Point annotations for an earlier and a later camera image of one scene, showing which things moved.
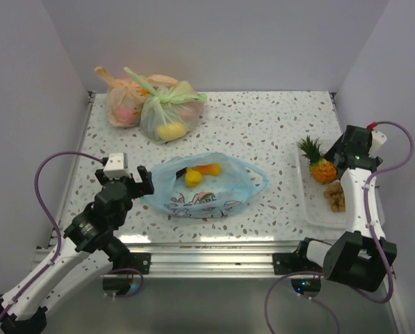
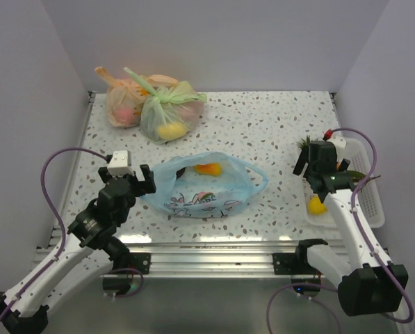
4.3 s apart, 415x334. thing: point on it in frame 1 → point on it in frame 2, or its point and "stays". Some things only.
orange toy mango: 208,169 stays
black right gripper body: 335,149 → 308,172
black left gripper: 147,186 stays
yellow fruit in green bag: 172,130 stays
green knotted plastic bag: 169,113 stays
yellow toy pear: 192,177 → 315,207
